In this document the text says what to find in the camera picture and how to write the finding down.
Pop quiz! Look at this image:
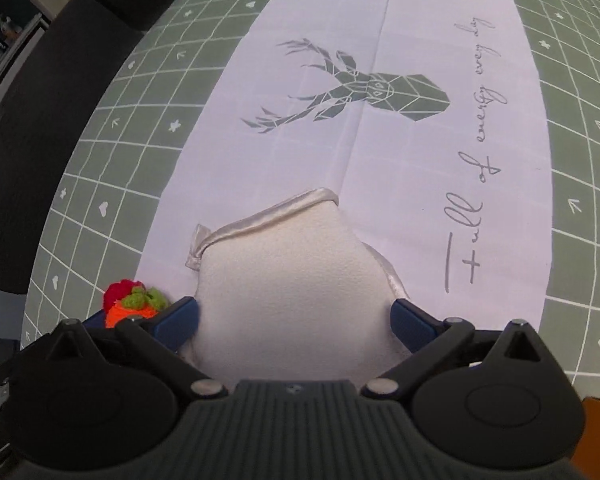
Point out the green grid tablecloth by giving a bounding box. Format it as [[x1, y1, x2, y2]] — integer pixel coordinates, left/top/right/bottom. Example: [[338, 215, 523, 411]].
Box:
[[20, 0, 600, 406]]

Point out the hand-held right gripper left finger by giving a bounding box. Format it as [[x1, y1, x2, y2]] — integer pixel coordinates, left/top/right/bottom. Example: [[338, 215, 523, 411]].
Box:
[[44, 296, 230, 402]]

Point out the orange red crochet toy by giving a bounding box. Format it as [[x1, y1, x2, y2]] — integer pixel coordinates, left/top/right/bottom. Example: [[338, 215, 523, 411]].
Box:
[[103, 279, 170, 329]]

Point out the white fleece cloth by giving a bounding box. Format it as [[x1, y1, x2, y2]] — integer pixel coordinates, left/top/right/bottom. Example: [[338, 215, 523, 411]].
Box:
[[184, 187, 412, 381]]

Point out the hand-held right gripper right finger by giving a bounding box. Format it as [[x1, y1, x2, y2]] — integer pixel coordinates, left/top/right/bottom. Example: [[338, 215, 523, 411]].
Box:
[[362, 298, 556, 402]]

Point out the white printed table runner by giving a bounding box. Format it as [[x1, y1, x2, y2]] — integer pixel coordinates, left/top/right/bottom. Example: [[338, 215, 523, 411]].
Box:
[[137, 0, 554, 333]]

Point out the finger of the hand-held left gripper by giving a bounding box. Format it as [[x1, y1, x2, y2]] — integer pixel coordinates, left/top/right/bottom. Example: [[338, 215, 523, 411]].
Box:
[[84, 309, 112, 332]]

